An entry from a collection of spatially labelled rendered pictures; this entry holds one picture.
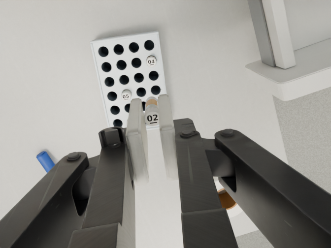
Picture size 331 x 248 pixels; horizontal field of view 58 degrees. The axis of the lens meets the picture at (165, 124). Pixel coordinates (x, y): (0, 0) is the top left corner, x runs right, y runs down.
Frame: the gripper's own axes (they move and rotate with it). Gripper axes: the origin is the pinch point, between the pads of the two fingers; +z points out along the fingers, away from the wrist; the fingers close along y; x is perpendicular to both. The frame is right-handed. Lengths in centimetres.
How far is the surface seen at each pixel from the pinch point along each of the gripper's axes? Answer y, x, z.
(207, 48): 8.1, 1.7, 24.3
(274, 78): 11.4, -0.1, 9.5
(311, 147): 63, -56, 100
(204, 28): 7.9, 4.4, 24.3
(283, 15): 12.8, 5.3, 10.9
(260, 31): 12.0, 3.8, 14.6
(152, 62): 0.5, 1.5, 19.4
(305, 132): 60, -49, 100
